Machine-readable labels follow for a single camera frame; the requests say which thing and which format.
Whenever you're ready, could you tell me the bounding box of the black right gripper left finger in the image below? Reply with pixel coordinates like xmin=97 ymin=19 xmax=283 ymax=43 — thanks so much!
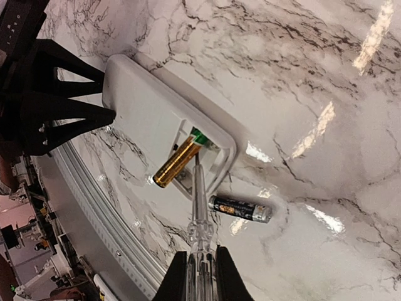
xmin=152 ymin=251 xmax=187 ymax=301

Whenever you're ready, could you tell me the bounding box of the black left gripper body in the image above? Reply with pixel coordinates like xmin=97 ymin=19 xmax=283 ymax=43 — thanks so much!
xmin=1 ymin=1 xmax=50 ymax=151

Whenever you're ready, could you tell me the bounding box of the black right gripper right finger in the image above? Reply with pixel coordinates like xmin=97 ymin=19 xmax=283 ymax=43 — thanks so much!
xmin=216 ymin=246 xmax=254 ymax=301

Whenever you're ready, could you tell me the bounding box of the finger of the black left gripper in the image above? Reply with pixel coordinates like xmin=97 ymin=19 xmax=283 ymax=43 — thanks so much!
xmin=18 ymin=39 xmax=105 ymax=94
xmin=19 ymin=92 xmax=116 ymax=156

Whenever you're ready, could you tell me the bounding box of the black silver AAA battery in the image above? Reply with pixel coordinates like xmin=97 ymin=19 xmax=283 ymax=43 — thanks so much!
xmin=208 ymin=196 xmax=273 ymax=223

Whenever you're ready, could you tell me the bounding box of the white remote control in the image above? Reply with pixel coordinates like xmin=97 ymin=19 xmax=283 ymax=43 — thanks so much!
xmin=102 ymin=55 xmax=237 ymax=196

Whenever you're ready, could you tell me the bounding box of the gold green AAA battery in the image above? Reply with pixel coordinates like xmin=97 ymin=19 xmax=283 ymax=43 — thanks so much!
xmin=153 ymin=128 xmax=209 ymax=188

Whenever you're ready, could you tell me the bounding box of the front aluminium rail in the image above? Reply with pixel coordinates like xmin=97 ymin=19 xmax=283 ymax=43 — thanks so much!
xmin=34 ymin=144 xmax=165 ymax=300

